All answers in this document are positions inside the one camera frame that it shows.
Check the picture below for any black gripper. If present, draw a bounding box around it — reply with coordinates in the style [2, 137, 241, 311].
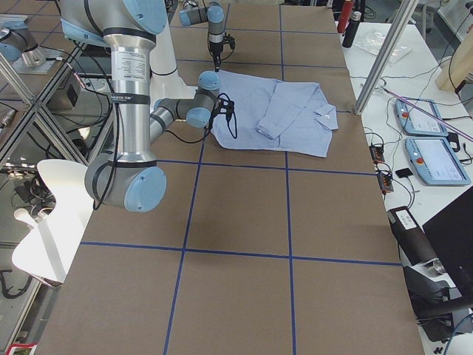
[208, 35, 224, 71]

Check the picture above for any light blue striped shirt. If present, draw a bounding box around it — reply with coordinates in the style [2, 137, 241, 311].
[212, 70, 338, 158]

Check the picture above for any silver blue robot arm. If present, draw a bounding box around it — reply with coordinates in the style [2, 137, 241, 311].
[60, 1, 220, 212]
[179, 1, 225, 72]

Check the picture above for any red bottle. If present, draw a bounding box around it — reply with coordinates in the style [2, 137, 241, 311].
[337, 0, 354, 34]

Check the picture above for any black water bottle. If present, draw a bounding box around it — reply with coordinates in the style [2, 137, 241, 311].
[342, 11, 362, 48]

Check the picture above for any upper teach pendant tablet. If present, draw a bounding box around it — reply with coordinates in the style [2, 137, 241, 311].
[395, 98, 448, 137]

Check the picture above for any teach pendant tablet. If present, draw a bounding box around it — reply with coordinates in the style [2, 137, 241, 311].
[404, 137, 471, 186]
[395, 98, 448, 137]

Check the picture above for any lower teach pendant tablet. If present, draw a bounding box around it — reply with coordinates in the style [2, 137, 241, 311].
[404, 137, 471, 186]

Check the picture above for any reacher grabber stick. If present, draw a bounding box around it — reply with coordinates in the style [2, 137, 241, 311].
[382, 87, 473, 142]

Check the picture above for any white curved chair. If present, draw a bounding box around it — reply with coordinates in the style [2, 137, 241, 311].
[12, 159, 93, 283]

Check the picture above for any black monitor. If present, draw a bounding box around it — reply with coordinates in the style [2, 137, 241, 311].
[423, 189, 472, 295]

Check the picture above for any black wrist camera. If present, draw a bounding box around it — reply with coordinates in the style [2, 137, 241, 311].
[224, 33, 236, 51]
[214, 93, 234, 123]

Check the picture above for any grey aluminium frame post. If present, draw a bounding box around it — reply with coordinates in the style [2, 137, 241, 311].
[354, 0, 418, 115]

